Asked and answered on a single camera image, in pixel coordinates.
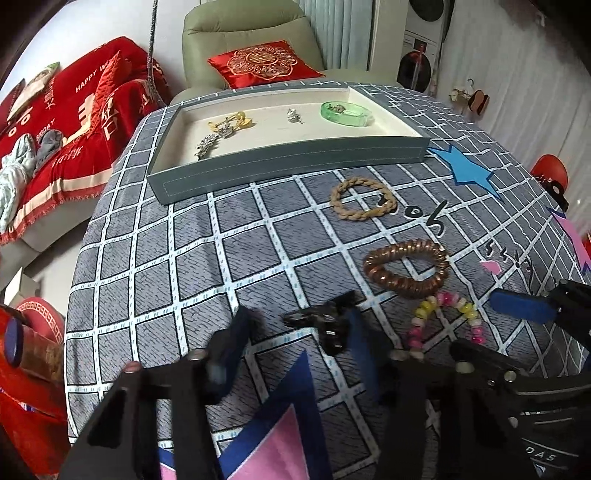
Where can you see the pale green armchair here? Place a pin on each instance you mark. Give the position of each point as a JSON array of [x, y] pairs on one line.
[[240, 27]]

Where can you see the green translucent bangle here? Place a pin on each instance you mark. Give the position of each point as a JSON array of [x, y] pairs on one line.
[[351, 119]]

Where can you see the red printed sofa throw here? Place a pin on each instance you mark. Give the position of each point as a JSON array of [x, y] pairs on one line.
[[83, 138]]

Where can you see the red embroidered cushion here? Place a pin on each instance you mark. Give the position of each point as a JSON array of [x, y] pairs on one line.
[[263, 62]]

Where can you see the flexible phone holder stand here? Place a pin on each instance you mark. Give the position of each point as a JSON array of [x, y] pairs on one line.
[[151, 55]]

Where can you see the red storage container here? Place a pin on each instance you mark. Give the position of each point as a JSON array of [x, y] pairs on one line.
[[27, 415]]

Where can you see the small cardboard box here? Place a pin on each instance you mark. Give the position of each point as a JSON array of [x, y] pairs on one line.
[[18, 286]]

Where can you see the white curtain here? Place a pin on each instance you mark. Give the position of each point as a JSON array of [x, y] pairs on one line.
[[531, 92]]

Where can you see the white washing machine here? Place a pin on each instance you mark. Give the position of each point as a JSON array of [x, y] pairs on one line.
[[418, 64]]

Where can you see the blue lidded jar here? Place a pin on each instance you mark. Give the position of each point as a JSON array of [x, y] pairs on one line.
[[16, 344]]

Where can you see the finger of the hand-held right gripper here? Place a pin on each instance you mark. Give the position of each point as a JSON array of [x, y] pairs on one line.
[[521, 307], [489, 364]]

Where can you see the white green printed pillow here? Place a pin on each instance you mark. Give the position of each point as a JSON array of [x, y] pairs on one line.
[[39, 81]]

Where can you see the black hair clip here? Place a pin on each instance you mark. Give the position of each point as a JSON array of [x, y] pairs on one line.
[[330, 330]]

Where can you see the grey-green jewelry tray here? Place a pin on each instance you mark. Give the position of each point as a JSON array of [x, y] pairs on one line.
[[286, 154]]

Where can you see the grey clothing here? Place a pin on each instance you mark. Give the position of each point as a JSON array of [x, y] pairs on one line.
[[48, 143]]

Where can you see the light blue clothing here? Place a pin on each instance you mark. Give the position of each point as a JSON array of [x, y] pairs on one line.
[[14, 180]]

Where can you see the white stacked dryer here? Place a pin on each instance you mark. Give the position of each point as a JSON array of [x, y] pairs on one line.
[[429, 11]]

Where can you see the grey checked star blanket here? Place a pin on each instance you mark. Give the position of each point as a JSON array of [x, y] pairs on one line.
[[184, 277]]

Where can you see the pale vertical blind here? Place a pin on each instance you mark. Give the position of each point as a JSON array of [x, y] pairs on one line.
[[341, 27]]

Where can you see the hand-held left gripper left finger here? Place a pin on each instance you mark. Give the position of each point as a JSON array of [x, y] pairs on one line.
[[226, 353]]

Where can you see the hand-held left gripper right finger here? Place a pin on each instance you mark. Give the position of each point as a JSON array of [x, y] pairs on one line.
[[364, 355]]

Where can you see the grey sofa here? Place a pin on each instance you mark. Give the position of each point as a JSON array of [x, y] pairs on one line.
[[51, 230]]

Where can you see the red plastic stool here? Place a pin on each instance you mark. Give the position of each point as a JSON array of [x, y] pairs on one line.
[[551, 175]]

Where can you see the silver leaf brooch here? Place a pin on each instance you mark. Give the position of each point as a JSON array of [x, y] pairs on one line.
[[207, 143]]

